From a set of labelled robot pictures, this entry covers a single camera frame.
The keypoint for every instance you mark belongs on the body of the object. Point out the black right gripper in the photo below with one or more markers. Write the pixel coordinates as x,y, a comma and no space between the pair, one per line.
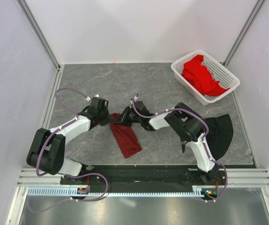
123,119

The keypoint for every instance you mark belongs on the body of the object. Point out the white plastic basket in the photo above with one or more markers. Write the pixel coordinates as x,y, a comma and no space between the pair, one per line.
220,73

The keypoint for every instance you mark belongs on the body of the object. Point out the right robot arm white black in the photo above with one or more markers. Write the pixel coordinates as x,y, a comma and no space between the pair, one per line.
185,122

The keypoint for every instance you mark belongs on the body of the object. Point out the dark red cloth napkin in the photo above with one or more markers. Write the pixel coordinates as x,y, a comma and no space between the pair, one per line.
126,139

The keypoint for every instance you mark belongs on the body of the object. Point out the black round plate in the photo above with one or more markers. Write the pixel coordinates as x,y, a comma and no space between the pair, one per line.
220,135

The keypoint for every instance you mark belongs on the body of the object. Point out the bright red cloth in basket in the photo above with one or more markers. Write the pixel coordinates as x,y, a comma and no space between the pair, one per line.
200,77

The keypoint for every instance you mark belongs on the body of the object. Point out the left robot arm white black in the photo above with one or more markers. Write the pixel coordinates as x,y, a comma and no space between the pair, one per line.
47,151

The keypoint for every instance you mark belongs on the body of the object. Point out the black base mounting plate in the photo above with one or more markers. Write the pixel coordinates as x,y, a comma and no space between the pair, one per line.
188,175

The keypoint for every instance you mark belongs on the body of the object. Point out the blue-white cable duct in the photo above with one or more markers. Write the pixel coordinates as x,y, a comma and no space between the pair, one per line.
76,192

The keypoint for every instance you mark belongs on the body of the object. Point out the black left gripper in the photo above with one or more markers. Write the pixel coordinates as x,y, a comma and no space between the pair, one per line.
108,119

